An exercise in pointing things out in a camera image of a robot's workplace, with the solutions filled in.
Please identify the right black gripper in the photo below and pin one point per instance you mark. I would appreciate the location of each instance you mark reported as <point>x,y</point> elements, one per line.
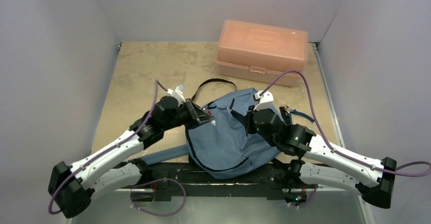
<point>249,121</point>

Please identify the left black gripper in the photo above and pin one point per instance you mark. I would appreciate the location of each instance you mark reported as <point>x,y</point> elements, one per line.
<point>197,117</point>

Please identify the blue student backpack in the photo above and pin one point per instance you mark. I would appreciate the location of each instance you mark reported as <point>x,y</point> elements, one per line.
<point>224,150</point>

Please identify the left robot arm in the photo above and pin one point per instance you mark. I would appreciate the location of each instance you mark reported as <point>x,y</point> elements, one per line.
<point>73,187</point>

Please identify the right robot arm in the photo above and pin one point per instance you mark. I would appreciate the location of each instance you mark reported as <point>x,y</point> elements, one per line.
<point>371,178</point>

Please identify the pink plastic storage box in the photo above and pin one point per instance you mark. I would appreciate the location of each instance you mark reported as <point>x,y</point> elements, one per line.
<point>261,52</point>

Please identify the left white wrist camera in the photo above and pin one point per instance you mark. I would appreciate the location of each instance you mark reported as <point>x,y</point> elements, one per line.
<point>177,93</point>

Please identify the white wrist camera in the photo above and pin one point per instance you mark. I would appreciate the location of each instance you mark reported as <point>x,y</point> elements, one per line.
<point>177,93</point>
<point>264,100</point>

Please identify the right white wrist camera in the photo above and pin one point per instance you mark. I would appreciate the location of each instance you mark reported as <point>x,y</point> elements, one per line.
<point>264,100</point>

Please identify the blue handled pliers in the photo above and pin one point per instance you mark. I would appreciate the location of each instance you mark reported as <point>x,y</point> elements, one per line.
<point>287,113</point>

